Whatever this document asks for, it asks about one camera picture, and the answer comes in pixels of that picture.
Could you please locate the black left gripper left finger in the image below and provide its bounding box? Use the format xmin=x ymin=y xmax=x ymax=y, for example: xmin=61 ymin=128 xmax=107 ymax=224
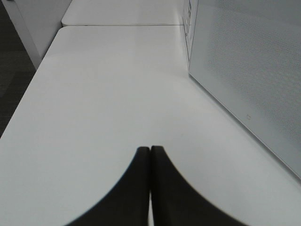
xmin=68 ymin=147 xmax=151 ymax=226

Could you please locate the white microwave oven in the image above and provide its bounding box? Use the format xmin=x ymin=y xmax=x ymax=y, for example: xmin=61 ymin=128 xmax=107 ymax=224
xmin=182 ymin=0 xmax=301 ymax=182

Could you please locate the white microwave door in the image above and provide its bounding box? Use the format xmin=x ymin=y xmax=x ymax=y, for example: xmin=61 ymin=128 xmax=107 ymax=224
xmin=188 ymin=0 xmax=301 ymax=182

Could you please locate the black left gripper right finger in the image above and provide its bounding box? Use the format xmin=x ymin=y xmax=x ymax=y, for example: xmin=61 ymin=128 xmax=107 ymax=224
xmin=150 ymin=146 xmax=238 ymax=226

